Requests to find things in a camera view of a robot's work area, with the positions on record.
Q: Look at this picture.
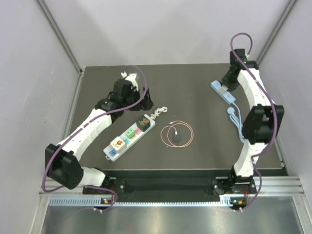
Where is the dark green plug adapter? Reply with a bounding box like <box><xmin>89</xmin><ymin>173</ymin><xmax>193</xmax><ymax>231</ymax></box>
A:
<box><xmin>136</xmin><ymin>116</ymin><xmax>151</xmax><ymax>132</ymax></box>

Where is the pink cable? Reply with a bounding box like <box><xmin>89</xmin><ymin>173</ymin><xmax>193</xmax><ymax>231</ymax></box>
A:
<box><xmin>160</xmin><ymin>120</ymin><xmax>195</xmax><ymax>148</ymax></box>

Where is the light green plug adapter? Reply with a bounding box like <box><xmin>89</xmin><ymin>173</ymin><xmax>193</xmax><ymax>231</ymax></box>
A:
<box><xmin>126</xmin><ymin>128</ymin><xmax>136</xmax><ymax>138</ymax></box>

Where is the small dark blue charger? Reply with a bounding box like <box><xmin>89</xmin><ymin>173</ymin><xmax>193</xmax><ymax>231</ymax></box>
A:
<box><xmin>173</xmin><ymin>131</ymin><xmax>180</xmax><ymax>143</ymax></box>

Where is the white cube plug adapter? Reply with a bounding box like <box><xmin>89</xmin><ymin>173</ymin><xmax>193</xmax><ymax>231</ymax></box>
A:
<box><xmin>110</xmin><ymin>136</ymin><xmax>126</xmax><ymax>152</ymax></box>

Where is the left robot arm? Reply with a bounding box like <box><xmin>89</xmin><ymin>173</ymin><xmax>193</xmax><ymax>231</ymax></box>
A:
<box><xmin>41</xmin><ymin>73</ymin><xmax>153</xmax><ymax>194</ymax></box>

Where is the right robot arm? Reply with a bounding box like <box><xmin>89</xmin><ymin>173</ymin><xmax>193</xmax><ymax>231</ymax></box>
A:
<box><xmin>220</xmin><ymin>49</ymin><xmax>285</xmax><ymax>193</ymax></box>

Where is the white multicolour power strip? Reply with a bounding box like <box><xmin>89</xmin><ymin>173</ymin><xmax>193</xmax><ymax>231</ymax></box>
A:
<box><xmin>103</xmin><ymin>106</ymin><xmax>168</xmax><ymax>162</ymax></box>

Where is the light blue power strip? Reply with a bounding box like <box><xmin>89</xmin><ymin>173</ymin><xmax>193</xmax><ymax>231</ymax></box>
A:
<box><xmin>211</xmin><ymin>80</ymin><xmax>245</xmax><ymax>143</ymax></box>

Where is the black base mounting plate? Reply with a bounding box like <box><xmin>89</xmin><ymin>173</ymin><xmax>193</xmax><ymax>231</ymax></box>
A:
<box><xmin>82</xmin><ymin>169</ymin><xmax>256</xmax><ymax>195</ymax></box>

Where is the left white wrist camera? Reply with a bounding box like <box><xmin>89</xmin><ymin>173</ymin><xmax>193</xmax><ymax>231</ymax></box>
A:
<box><xmin>120</xmin><ymin>71</ymin><xmax>139</xmax><ymax>90</ymax></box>

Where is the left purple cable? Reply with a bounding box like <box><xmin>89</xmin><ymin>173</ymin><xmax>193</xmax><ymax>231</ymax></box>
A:
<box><xmin>41</xmin><ymin>65</ymin><xmax>148</xmax><ymax>210</ymax></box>

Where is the grey slotted cable duct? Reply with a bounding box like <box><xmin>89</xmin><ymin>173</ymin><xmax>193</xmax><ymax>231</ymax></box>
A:
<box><xmin>49</xmin><ymin>196</ymin><xmax>243</xmax><ymax>207</ymax></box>

